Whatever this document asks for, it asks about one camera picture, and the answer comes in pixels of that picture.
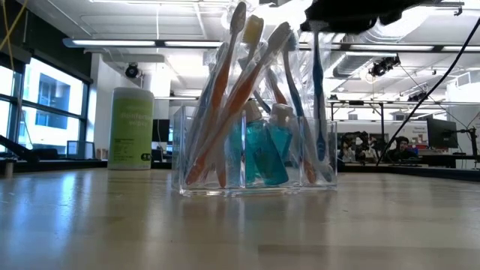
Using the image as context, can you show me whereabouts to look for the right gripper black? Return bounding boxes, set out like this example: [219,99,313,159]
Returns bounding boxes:
[301,0,427,34]

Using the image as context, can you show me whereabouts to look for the blue mouthwash bottle white cap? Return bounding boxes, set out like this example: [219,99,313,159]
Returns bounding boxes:
[268,103,295,166]
[242,99,290,188]

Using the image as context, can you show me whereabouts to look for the long ceiling light bar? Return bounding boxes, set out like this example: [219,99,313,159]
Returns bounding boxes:
[346,43,480,53]
[61,37,226,49]

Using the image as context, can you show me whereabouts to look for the background robot arms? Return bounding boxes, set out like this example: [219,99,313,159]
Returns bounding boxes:
[337,130,387,164]

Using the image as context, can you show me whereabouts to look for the person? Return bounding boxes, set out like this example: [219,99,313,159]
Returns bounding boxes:
[339,144,357,163]
[385,135,420,163]

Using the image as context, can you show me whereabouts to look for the black computer monitor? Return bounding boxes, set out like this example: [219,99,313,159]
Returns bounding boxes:
[426,117,459,150]

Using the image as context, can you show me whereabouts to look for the black desk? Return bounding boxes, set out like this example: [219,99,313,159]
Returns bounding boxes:
[418,152,480,169]

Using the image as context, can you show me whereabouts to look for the small black monitor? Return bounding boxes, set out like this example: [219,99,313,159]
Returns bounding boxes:
[151,118,171,143]

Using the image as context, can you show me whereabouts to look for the clear acrylic organizer box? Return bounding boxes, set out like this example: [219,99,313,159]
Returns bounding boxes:
[171,106,338,198]

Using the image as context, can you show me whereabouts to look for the green disinfecting wipes canister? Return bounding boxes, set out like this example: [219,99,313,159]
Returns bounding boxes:
[107,86,155,172]

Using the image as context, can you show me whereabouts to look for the open laptop screen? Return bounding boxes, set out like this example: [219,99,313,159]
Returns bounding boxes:
[66,139,96,161]

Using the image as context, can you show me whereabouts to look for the black diagonal strut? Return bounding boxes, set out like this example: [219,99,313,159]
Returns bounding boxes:
[0,136,39,165]

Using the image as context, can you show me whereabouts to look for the silver ventilation duct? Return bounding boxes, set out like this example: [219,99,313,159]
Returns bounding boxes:
[325,14,425,82]

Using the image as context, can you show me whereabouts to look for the black hanging cable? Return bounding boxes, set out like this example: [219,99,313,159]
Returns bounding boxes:
[376,16,480,167]

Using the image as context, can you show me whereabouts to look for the black ceiling camera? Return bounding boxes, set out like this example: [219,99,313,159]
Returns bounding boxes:
[124,61,141,80]

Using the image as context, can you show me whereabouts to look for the yellow strap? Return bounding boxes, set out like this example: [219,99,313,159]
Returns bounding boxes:
[0,0,30,72]

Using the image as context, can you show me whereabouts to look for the small silver post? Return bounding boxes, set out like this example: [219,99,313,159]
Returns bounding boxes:
[2,159,16,179]

